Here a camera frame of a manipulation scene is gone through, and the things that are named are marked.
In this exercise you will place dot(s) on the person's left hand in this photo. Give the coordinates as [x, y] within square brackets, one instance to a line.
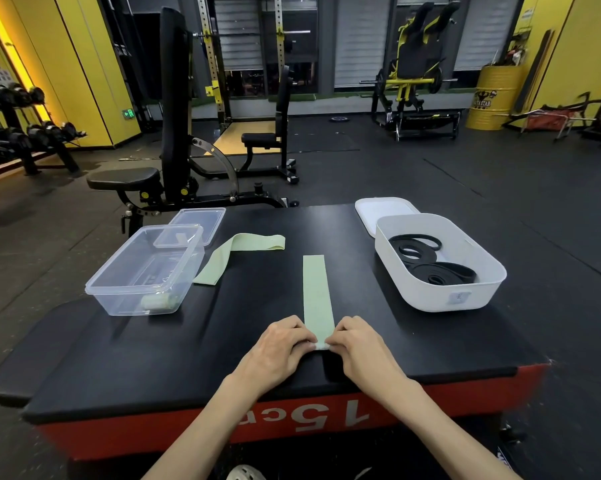
[273, 352]

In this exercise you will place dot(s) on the person's right hand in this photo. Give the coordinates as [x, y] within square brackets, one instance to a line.
[365, 354]

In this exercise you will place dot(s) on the person's left fingers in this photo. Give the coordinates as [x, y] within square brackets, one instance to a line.
[300, 334]

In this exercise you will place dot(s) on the person's right fingers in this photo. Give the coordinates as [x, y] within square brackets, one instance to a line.
[341, 337]

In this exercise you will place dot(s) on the green resistance band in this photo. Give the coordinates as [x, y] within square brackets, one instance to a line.
[317, 297]
[159, 301]
[230, 257]

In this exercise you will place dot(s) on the person's right forearm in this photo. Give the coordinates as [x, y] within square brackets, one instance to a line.
[445, 434]

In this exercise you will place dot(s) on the person's left forearm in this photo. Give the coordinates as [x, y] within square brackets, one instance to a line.
[203, 432]

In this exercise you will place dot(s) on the red and black plyo box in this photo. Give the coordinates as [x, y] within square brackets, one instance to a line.
[260, 344]

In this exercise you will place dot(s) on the folded green resistance band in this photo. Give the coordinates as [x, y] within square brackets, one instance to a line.
[230, 257]

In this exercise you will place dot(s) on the wide black resistance band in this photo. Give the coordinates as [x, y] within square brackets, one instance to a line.
[443, 273]

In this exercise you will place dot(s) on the thin black resistance band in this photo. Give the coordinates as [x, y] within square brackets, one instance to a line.
[420, 246]

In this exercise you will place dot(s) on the white plastic bin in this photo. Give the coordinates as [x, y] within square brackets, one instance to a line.
[438, 264]

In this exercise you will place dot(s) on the white plastic lid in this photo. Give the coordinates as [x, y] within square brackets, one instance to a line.
[383, 213]

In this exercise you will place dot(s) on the rolled green resistance band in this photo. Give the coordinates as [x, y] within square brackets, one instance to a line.
[159, 301]

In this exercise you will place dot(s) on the person's white shoe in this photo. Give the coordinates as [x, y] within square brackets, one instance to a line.
[245, 472]

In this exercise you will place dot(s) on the clear plastic lid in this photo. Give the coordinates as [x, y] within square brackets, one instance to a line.
[193, 225]

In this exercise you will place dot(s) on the clear plastic container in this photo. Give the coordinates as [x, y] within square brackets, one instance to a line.
[148, 272]

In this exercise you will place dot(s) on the black upright utility bench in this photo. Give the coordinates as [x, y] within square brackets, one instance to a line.
[273, 134]

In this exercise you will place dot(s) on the black weight plate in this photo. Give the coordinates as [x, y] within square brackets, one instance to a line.
[339, 118]

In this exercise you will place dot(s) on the black adjustable weight bench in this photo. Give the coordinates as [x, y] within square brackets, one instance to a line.
[168, 144]

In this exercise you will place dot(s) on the yellow and black gym machine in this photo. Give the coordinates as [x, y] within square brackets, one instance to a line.
[415, 74]

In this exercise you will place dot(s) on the power rack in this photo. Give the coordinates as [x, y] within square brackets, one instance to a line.
[243, 59]

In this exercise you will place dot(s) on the yellow metal drum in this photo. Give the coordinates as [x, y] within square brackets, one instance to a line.
[494, 97]

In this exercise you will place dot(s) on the dumbbell rack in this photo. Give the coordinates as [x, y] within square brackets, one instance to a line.
[18, 129]

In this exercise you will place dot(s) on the red sled frame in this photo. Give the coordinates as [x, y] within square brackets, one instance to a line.
[550, 117]

